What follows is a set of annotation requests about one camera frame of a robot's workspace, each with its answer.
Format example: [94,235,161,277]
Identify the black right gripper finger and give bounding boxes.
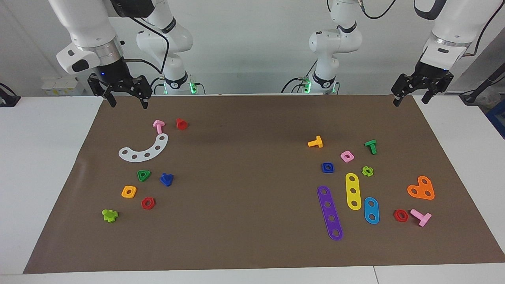
[127,75,153,110]
[87,73,118,108]

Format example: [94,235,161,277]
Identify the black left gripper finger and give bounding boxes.
[423,73,455,105]
[391,73,419,107]

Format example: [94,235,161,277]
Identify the black stand pole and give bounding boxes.
[460,63,505,105]

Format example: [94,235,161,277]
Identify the white power strip box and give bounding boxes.
[41,77,85,96]

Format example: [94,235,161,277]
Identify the blue crate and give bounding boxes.
[485,99,505,139]

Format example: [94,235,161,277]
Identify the white curved five-hole plate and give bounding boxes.
[118,133,169,163]

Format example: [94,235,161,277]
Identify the black table clamp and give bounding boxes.
[0,83,21,108]

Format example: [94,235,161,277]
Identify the orange three-hole plastic plate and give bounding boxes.
[407,176,435,200]

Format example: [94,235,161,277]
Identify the yellow three-hole plastic strip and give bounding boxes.
[345,173,362,211]

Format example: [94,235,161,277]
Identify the blue two-hole plastic strip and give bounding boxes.
[363,197,380,225]

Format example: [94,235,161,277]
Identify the purple four-hole plastic strip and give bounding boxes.
[317,185,344,241]

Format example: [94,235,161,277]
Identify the large brown table mat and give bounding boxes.
[23,94,505,274]

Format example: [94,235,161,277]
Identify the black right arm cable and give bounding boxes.
[124,16,171,75]

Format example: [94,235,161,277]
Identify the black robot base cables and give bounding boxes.
[281,75,316,94]

